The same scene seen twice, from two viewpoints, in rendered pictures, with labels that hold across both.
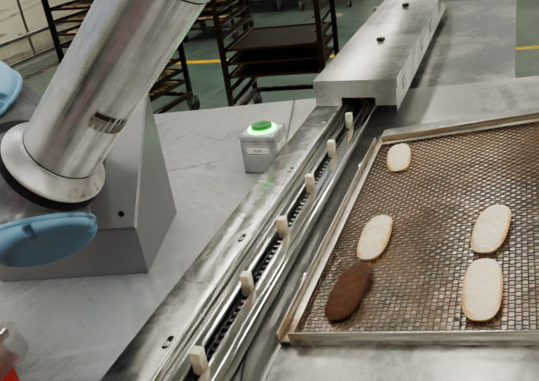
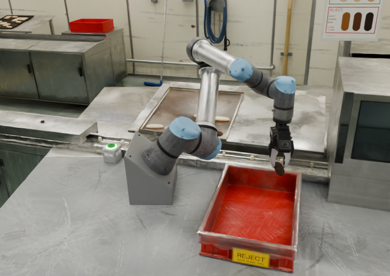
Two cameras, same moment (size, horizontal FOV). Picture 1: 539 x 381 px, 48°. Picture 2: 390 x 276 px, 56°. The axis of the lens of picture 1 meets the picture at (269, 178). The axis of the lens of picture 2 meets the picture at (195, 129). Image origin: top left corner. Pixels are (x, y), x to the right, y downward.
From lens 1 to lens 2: 192 cm
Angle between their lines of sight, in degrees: 85
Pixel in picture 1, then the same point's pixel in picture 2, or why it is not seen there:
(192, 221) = not seen: hidden behind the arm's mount
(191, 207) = not seen: hidden behind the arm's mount
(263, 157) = (119, 154)
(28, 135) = (211, 119)
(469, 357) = (236, 121)
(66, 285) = (179, 189)
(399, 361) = (235, 128)
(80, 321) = (198, 182)
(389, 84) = (95, 124)
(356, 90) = (89, 131)
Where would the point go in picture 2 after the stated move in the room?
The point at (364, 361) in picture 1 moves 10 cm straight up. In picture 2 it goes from (234, 131) to (234, 114)
